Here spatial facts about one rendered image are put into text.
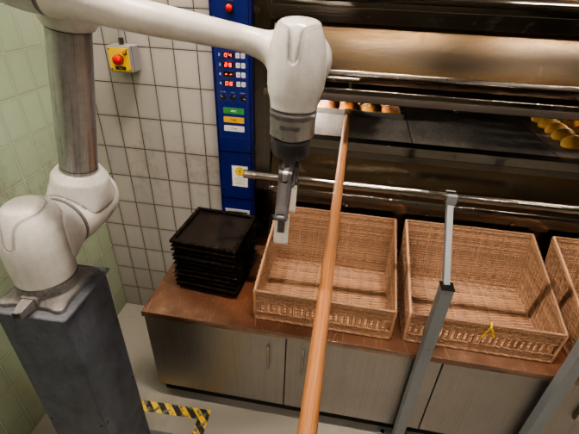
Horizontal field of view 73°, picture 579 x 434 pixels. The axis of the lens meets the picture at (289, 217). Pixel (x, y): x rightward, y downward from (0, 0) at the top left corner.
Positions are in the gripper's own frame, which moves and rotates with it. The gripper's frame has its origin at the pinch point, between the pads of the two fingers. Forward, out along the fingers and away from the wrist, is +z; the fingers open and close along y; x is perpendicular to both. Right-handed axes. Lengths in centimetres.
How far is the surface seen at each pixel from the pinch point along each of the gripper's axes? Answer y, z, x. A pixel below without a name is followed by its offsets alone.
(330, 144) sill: -85, 13, 8
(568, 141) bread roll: -98, 5, 108
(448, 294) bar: -24, 34, 51
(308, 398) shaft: 35.6, 9.9, 9.6
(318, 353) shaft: 26.8, 9.7, 10.5
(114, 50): -81, -18, -81
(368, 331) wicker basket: -35, 67, 32
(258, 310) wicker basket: -37, 67, -12
